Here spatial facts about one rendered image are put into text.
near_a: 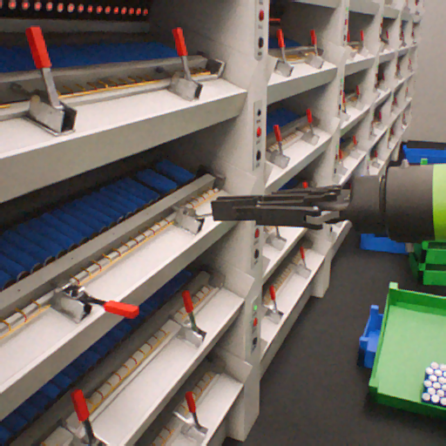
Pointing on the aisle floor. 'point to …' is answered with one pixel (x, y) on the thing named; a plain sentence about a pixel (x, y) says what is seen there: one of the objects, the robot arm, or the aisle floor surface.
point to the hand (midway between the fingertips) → (237, 207)
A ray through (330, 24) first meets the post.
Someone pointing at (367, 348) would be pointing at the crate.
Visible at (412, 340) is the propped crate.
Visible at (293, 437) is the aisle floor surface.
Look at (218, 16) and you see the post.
